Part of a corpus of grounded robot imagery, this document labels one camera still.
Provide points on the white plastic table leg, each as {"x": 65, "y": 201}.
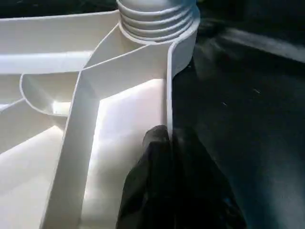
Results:
{"x": 155, "y": 19}

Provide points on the black work mat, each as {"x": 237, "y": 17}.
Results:
{"x": 248, "y": 119}

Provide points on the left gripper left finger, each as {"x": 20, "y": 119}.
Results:
{"x": 145, "y": 186}

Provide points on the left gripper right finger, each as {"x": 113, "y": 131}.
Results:
{"x": 205, "y": 191}

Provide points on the white plastic table top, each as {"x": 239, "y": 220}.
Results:
{"x": 119, "y": 119}

